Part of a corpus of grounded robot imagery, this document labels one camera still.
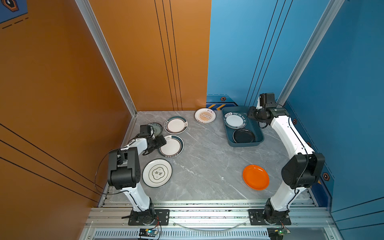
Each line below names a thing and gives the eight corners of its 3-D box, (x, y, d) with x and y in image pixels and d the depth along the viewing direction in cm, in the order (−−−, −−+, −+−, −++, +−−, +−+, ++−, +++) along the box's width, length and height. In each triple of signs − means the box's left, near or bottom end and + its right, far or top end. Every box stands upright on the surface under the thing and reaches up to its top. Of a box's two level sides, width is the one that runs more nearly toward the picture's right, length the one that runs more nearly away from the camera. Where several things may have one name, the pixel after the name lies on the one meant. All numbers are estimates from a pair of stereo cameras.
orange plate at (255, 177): (246, 190, 84) (247, 188, 82) (241, 165, 93) (242, 164, 91) (270, 190, 84) (272, 188, 82) (263, 165, 93) (264, 164, 91)
